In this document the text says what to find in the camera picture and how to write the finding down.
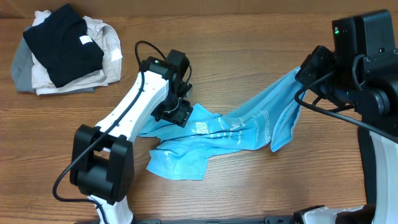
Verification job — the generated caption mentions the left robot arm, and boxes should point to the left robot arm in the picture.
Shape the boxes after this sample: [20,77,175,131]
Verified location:
[70,50,193,223]

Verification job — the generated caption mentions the folded beige shirt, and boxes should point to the folded beige shirt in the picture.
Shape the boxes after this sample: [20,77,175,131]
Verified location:
[32,16,123,95]

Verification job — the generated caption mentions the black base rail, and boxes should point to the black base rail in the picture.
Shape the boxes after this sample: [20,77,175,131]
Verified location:
[131,215,296,224]

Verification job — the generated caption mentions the black shirt on right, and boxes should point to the black shirt on right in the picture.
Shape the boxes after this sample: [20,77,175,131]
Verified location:
[335,128,377,224]

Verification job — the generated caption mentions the folded black shirt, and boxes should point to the folded black shirt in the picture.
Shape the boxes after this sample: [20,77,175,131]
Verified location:
[23,4,104,88]

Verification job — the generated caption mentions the light blue t-shirt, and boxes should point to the light blue t-shirt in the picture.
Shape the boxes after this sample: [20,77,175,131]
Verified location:
[139,68,303,180]

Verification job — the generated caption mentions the folded grey garment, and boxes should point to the folded grey garment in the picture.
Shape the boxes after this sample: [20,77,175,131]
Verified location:
[11,37,105,95]

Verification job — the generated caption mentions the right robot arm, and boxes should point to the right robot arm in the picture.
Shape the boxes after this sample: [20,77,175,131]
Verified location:
[291,9,397,223]

